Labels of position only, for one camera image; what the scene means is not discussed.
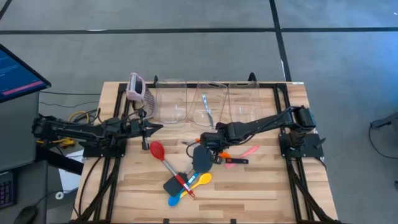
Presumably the black power cable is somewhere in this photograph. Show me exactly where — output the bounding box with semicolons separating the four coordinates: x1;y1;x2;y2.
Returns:
77;157;103;218

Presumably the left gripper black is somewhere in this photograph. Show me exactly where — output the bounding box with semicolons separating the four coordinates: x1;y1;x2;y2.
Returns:
129;109;164;151

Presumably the black square-headed spatula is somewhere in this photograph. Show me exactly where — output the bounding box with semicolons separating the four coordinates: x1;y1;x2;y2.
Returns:
162;167;195;197

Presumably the blue silicone spoon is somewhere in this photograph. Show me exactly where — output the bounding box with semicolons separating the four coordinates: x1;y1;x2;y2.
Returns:
168;172;200;207

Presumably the steel box grater pink handle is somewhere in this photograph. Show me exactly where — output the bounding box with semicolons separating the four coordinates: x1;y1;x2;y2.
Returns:
126;72;156;121

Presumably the black computer mouse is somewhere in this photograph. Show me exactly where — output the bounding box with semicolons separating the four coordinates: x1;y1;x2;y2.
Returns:
14;205;39;224

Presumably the pink silicone spatula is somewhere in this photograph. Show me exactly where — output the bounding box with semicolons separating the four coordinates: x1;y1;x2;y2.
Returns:
224;145;260;170

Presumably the yellow silicone spoon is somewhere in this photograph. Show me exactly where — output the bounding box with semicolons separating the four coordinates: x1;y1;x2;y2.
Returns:
180;172;213;199

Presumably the clear plastic bin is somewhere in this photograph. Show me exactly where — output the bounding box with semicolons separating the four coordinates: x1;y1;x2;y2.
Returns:
187;81;229;130
228;81;264;125
154;79;188;124

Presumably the yellow hand tool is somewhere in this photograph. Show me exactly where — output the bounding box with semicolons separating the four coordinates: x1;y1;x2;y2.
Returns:
37;138;76;149

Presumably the red spoon steel neck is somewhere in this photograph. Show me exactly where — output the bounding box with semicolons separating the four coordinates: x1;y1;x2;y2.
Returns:
149;141;196;198

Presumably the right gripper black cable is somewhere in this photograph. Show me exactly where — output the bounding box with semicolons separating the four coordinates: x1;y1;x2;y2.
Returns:
185;143;197;159

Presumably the computer monitor blue screen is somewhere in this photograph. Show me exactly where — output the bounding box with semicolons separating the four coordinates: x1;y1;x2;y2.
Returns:
0;43;52;103

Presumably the black aluminium table frame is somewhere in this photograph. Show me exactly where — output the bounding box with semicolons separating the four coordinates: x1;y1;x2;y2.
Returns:
73;81;343;224

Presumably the black keyboard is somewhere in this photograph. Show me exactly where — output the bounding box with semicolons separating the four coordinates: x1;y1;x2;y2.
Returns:
0;179;16;209

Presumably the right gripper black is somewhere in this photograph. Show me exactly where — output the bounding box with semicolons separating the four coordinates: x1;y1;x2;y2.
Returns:
200;132;226;166

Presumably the black oval-headed spatula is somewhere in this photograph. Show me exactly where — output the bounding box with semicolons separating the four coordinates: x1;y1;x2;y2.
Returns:
192;144;249;174

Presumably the white paper sheet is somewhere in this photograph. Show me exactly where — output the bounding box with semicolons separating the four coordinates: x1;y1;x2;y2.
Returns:
58;149;85;192

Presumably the yellow cable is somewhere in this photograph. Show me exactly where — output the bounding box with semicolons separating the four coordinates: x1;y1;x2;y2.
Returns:
67;111;90;125

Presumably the thin black floor cable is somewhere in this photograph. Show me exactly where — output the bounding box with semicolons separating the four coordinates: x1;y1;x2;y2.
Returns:
39;91;101;96
39;101;100;108

